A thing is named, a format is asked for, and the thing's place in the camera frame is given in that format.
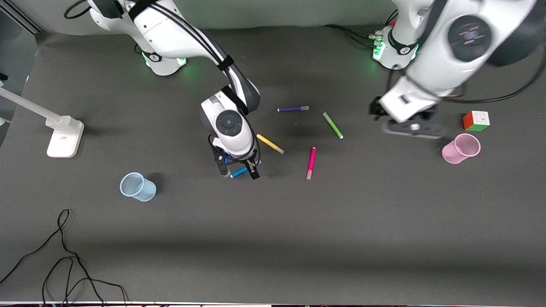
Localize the pink marker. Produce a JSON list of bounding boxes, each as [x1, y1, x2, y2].
[[306, 147, 317, 180]]

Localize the yellow marker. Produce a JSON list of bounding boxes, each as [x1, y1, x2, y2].
[[256, 134, 285, 154]]

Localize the green marker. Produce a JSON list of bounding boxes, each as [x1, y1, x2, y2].
[[322, 112, 344, 139]]

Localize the dark grey table cloth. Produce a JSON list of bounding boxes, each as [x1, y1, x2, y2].
[[0, 19, 546, 304]]

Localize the translucent pink plastic cup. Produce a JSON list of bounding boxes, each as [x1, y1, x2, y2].
[[441, 133, 482, 165]]

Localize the colourful puzzle cube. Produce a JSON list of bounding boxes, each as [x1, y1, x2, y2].
[[463, 110, 490, 132]]

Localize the translucent blue plastic cup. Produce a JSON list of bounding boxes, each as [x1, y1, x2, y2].
[[119, 172, 157, 202]]

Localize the white stand with base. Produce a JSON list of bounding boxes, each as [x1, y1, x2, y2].
[[0, 81, 84, 158]]

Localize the black left arm base cables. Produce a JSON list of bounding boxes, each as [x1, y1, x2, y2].
[[322, 24, 384, 48]]

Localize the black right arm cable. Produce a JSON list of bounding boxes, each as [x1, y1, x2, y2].
[[64, 0, 261, 168]]

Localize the loose thin black cable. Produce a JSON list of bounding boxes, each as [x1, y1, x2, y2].
[[0, 209, 128, 305]]

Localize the grey metal frame rail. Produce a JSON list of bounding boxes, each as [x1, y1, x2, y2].
[[0, 6, 43, 35]]

